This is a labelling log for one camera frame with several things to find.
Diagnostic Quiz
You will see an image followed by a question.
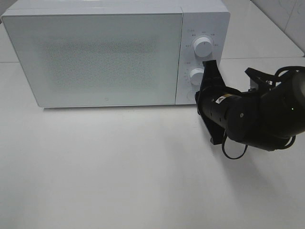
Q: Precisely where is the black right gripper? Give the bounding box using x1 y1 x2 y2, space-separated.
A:
195 60 241 145

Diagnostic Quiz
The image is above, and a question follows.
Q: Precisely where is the white timer knob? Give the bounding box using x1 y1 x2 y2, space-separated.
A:
189 68 204 86

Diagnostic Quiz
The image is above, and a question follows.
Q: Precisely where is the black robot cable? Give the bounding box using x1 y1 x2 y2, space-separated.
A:
220 130 248 160

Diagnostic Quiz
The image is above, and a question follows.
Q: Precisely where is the round white door release button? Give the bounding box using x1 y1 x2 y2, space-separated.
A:
187 90 197 104

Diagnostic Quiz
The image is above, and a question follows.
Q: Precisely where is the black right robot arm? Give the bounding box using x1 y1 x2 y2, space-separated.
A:
195 60 305 151

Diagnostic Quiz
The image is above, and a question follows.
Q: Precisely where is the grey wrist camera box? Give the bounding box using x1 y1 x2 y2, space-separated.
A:
245 68 274 93

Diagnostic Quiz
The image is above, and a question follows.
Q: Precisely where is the white upper power knob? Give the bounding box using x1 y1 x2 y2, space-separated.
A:
193 36 213 57

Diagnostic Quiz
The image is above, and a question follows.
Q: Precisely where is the white microwave oven body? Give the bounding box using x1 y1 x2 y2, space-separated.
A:
1 0 230 105

